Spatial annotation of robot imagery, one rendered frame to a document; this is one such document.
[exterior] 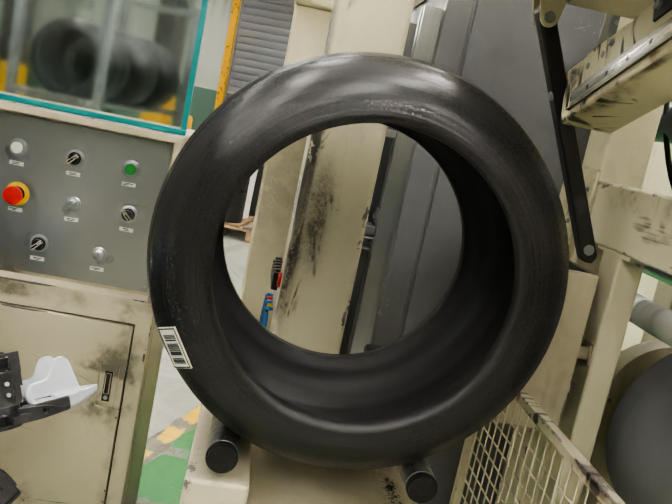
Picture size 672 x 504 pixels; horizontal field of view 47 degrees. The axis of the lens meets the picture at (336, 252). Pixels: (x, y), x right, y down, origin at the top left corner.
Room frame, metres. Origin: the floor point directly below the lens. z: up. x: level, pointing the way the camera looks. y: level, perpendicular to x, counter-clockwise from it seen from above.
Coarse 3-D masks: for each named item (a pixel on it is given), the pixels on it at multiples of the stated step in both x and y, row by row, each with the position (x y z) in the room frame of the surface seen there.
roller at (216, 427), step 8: (216, 424) 1.04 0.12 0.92; (216, 432) 1.01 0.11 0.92; (224, 432) 1.01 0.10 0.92; (232, 432) 1.02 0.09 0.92; (208, 440) 1.01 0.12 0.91; (216, 440) 0.98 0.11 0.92; (224, 440) 0.98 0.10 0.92; (232, 440) 0.99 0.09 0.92; (208, 448) 0.97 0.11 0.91; (216, 448) 0.97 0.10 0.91; (224, 448) 0.97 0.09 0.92; (232, 448) 0.98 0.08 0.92; (208, 456) 0.97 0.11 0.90; (216, 456) 0.97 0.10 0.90; (224, 456) 0.97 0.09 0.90; (232, 456) 0.97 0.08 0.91; (208, 464) 0.97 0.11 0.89; (216, 464) 0.97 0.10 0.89; (224, 464) 0.97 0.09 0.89; (232, 464) 0.97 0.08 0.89; (216, 472) 0.97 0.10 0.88; (224, 472) 0.98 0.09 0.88
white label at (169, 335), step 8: (160, 328) 0.97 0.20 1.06; (168, 328) 0.96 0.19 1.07; (168, 336) 0.97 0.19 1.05; (176, 336) 0.95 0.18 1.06; (168, 344) 0.97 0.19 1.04; (176, 344) 0.96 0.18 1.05; (168, 352) 0.98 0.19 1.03; (176, 352) 0.97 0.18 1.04; (184, 352) 0.95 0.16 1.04; (176, 360) 0.97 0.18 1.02; (184, 360) 0.96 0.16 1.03; (184, 368) 0.97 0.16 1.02
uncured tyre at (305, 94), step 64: (320, 64) 1.00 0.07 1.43; (384, 64) 1.00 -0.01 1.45; (256, 128) 0.95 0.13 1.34; (320, 128) 0.96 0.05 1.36; (448, 128) 0.98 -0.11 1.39; (512, 128) 1.02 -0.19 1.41; (192, 192) 0.95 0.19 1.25; (512, 192) 0.99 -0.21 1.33; (192, 256) 0.95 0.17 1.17; (512, 256) 1.24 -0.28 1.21; (192, 320) 0.95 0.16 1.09; (256, 320) 1.25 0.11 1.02; (448, 320) 1.27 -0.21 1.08; (512, 320) 1.00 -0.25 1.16; (192, 384) 0.98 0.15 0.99; (256, 384) 0.96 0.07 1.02; (320, 384) 1.24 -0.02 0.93; (384, 384) 1.25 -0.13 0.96; (448, 384) 1.19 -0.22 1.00; (512, 384) 1.01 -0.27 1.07; (320, 448) 0.97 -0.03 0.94; (384, 448) 0.98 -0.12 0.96
